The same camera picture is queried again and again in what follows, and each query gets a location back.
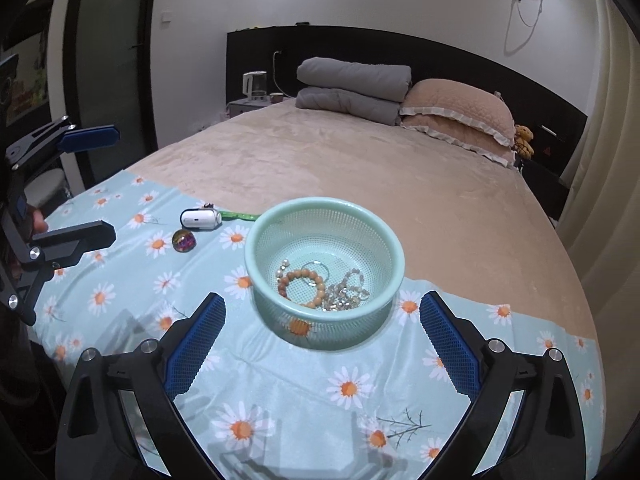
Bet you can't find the orange bead bracelet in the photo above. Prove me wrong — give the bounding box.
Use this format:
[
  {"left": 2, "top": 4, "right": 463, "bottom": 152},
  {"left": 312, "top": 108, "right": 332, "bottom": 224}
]
[{"left": 276, "top": 268, "right": 328, "bottom": 310}]

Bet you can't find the pink bead bracelet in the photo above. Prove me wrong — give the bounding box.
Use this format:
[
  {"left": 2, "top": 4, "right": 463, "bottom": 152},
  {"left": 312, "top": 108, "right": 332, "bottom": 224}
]
[{"left": 319, "top": 266, "right": 372, "bottom": 313}]

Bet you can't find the silver bangle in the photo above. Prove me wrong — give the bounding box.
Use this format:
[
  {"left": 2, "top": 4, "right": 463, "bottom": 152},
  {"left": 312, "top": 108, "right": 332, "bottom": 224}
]
[{"left": 302, "top": 260, "right": 331, "bottom": 287}]

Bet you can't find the gold keychain charm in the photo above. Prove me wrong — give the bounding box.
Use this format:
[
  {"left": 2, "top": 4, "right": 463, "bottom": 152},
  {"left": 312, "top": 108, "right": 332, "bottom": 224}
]
[{"left": 276, "top": 259, "right": 290, "bottom": 282}]

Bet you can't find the person hand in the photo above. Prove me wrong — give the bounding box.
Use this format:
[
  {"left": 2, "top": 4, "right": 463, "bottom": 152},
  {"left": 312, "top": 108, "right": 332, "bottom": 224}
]
[{"left": 27, "top": 206, "right": 49, "bottom": 240}]

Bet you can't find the iridescent round ball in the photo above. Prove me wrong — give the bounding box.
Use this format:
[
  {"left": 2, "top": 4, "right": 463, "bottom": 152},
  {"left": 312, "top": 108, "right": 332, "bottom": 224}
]
[{"left": 171, "top": 229, "right": 196, "bottom": 254}]

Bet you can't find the dark door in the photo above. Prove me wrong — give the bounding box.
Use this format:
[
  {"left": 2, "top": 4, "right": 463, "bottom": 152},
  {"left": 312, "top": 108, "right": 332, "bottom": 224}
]
[{"left": 62, "top": 0, "right": 158, "bottom": 188}]

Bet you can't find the daisy print blue cloth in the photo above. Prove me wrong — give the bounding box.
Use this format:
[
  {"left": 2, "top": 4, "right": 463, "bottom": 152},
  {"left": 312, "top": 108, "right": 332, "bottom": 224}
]
[{"left": 29, "top": 169, "right": 606, "bottom": 480}]

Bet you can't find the white earbud case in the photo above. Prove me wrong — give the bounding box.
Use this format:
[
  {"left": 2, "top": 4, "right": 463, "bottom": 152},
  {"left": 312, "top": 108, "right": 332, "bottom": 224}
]
[{"left": 180, "top": 204, "right": 222, "bottom": 231}]

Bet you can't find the bedside table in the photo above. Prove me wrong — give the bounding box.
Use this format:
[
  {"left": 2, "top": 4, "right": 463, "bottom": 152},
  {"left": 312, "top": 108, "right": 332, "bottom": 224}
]
[{"left": 227, "top": 93, "right": 288, "bottom": 118}]

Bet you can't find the beige bed cover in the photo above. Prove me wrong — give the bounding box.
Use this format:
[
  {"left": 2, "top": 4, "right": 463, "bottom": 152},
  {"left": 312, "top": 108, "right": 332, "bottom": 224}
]
[{"left": 131, "top": 102, "right": 597, "bottom": 338}]

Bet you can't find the white bedside appliance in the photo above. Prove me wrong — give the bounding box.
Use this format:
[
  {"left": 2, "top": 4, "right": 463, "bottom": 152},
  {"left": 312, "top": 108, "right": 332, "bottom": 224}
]
[{"left": 242, "top": 70, "right": 268, "bottom": 100}]

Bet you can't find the cream curtain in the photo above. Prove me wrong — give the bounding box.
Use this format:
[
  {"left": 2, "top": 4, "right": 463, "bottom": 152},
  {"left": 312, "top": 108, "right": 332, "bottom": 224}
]
[{"left": 558, "top": 0, "right": 639, "bottom": 452}]

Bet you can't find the black headboard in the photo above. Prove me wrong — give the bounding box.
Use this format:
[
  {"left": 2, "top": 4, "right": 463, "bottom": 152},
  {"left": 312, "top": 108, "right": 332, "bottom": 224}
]
[{"left": 226, "top": 23, "right": 587, "bottom": 186}]

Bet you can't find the green plastic mesh basket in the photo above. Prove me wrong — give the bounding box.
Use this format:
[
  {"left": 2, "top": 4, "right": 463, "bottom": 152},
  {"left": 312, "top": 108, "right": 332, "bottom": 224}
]
[{"left": 244, "top": 197, "right": 406, "bottom": 351}]

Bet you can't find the brown teddy bear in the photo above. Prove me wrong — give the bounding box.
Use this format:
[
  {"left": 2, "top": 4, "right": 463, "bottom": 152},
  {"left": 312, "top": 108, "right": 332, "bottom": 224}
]
[{"left": 513, "top": 125, "right": 534, "bottom": 160}]

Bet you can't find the beige pillow lower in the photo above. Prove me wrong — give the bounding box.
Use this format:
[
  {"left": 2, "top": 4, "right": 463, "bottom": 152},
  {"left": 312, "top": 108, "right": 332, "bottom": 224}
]
[{"left": 401, "top": 115, "right": 515, "bottom": 168}]

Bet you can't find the beige pillow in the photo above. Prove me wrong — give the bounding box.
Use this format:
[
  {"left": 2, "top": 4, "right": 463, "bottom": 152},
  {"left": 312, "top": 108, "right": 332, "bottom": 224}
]
[
  {"left": 401, "top": 115, "right": 515, "bottom": 168},
  {"left": 399, "top": 78, "right": 515, "bottom": 148}
]

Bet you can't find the beige pillow upper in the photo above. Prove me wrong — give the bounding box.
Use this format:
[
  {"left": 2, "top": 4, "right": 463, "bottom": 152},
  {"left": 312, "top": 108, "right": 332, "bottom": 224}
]
[{"left": 399, "top": 78, "right": 515, "bottom": 148}]

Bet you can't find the grey folded blanket lower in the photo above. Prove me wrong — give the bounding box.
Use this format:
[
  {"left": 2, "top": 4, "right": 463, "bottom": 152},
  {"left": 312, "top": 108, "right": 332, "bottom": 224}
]
[{"left": 295, "top": 87, "right": 400, "bottom": 126}]

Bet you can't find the grey folded blanket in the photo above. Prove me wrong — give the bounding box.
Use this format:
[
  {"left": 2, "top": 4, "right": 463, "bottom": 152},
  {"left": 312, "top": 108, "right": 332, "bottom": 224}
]
[
  {"left": 296, "top": 56, "right": 412, "bottom": 103},
  {"left": 295, "top": 87, "right": 400, "bottom": 126}
]

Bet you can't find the grey folded blanket upper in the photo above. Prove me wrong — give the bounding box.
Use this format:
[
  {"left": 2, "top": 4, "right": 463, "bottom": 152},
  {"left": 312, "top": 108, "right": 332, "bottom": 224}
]
[{"left": 296, "top": 56, "right": 412, "bottom": 103}]

